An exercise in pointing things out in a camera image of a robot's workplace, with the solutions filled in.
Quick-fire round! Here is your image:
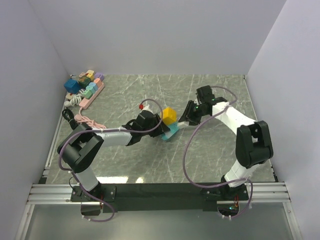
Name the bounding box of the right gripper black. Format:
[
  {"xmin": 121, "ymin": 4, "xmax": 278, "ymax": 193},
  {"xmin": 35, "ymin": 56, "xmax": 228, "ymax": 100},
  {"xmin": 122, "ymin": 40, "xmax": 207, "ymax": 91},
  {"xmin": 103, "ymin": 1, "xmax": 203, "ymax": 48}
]
[{"xmin": 179, "ymin": 100, "xmax": 208, "ymax": 126}]

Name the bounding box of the teal power strip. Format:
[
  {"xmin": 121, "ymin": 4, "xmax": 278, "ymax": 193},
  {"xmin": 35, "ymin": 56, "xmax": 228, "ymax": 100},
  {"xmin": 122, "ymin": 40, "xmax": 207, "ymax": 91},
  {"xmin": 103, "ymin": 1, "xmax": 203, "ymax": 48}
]
[{"xmin": 161, "ymin": 122, "xmax": 179, "ymax": 141}]

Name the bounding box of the yellow cube socket adapter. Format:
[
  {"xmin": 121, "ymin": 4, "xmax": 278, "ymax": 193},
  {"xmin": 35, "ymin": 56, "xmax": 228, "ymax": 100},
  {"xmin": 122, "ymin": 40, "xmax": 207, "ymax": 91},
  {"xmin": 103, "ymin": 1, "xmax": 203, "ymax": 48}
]
[{"xmin": 162, "ymin": 107, "xmax": 177, "ymax": 126}]

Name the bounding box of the white plug adapter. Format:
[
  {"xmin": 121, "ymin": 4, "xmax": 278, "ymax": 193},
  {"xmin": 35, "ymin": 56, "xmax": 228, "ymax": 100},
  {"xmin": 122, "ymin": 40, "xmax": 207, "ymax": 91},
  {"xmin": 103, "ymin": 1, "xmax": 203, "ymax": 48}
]
[{"xmin": 177, "ymin": 121, "xmax": 190, "ymax": 129}]

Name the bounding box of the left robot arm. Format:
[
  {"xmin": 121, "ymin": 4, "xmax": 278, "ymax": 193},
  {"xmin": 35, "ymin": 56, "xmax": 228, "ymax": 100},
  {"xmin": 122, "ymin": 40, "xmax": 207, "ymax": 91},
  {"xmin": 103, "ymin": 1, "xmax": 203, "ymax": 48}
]
[{"xmin": 57, "ymin": 110, "xmax": 170, "ymax": 201}]

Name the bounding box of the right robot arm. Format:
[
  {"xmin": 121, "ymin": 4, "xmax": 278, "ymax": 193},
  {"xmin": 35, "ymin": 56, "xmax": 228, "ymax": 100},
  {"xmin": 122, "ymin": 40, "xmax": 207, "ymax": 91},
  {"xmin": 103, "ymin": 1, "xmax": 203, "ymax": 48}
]
[{"xmin": 178, "ymin": 97, "xmax": 274, "ymax": 200}]

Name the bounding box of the salmon pink plug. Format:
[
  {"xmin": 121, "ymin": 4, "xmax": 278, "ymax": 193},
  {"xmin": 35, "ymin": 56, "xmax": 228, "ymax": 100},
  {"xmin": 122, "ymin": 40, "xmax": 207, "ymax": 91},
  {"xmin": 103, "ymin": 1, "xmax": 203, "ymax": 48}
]
[{"xmin": 93, "ymin": 78, "xmax": 102, "ymax": 88}]

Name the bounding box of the light blue plug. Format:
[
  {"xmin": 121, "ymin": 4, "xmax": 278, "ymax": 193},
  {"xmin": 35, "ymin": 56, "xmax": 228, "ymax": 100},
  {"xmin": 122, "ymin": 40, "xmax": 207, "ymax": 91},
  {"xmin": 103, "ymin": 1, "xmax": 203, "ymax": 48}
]
[{"xmin": 86, "ymin": 82, "xmax": 99, "ymax": 93}]

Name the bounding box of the mint green plug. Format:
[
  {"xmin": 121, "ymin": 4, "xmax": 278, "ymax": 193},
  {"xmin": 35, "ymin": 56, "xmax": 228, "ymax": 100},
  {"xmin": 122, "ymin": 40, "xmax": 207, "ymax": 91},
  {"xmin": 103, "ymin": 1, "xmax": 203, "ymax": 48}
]
[{"xmin": 83, "ymin": 89, "xmax": 93, "ymax": 99}]

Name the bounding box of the yellow white plug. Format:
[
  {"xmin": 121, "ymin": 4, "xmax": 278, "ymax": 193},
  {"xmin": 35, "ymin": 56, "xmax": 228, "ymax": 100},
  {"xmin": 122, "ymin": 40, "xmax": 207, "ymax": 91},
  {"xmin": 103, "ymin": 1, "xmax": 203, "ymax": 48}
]
[{"xmin": 85, "ymin": 70, "xmax": 95, "ymax": 80}]

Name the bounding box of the blue cube socket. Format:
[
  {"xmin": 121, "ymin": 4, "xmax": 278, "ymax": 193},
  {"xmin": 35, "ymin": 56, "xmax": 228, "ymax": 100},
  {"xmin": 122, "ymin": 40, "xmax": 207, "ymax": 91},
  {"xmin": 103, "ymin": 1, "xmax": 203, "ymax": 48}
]
[{"xmin": 63, "ymin": 79, "xmax": 81, "ymax": 94}]

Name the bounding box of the black mounting base bar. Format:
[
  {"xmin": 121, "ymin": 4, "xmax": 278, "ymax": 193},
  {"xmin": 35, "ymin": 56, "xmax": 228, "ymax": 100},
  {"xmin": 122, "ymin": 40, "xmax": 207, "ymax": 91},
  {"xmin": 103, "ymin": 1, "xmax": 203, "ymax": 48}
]
[{"xmin": 70, "ymin": 183, "xmax": 250, "ymax": 216}]

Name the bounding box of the pink power strip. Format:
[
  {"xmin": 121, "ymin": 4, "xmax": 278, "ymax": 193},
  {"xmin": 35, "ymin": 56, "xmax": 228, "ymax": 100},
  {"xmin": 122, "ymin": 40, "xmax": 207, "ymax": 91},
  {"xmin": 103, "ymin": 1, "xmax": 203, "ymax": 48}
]
[{"xmin": 74, "ymin": 82, "xmax": 106, "ymax": 129}]

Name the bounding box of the purple power strip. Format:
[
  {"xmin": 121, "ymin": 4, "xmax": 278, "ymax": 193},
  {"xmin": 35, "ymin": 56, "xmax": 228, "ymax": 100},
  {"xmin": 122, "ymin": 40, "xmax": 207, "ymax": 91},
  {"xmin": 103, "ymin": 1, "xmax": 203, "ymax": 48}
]
[{"xmin": 94, "ymin": 72, "xmax": 105, "ymax": 81}]

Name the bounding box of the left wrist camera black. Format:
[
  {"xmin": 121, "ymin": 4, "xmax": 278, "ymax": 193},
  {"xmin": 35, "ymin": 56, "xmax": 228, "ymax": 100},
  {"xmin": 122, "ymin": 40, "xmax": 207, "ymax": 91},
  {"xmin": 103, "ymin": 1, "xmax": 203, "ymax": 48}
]
[{"xmin": 135, "ymin": 110, "xmax": 160, "ymax": 130}]

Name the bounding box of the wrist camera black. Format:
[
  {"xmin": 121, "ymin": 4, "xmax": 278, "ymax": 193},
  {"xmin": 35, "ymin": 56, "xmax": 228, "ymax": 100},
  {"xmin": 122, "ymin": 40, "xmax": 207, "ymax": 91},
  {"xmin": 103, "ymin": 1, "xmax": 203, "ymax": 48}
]
[
  {"xmin": 196, "ymin": 85, "xmax": 215, "ymax": 103},
  {"xmin": 135, "ymin": 110, "xmax": 160, "ymax": 130}
]

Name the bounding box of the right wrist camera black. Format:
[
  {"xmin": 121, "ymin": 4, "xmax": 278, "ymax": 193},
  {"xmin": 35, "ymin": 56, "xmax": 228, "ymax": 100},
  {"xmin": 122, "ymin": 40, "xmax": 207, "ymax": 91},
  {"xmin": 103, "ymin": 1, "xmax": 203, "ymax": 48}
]
[{"xmin": 196, "ymin": 85, "xmax": 215, "ymax": 103}]

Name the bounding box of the black coiled cable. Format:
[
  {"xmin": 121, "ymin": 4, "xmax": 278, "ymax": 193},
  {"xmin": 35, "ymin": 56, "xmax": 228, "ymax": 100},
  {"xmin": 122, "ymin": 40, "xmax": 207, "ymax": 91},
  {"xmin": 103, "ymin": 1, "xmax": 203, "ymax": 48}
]
[{"xmin": 61, "ymin": 107, "xmax": 77, "ymax": 130}]

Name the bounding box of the white coiled cable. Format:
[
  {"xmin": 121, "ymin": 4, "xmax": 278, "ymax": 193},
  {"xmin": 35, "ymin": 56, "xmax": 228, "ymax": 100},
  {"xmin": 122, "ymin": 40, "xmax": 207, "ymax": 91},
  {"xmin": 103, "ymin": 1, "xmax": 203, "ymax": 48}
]
[{"xmin": 63, "ymin": 90, "xmax": 86, "ymax": 108}]

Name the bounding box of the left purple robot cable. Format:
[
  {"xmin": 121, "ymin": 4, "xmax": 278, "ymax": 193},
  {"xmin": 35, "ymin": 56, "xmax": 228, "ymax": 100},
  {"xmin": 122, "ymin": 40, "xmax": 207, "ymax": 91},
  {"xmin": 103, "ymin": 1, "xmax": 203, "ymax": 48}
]
[{"xmin": 57, "ymin": 98, "xmax": 165, "ymax": 223}]

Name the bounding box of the aluminium rail frame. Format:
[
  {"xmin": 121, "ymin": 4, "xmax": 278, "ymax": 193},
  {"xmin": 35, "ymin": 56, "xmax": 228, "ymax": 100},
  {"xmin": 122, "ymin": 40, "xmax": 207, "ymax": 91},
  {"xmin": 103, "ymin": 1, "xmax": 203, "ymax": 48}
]
[{"xmin": 14, "ymin": 109, "xmax": 292, "ymax": 240}]

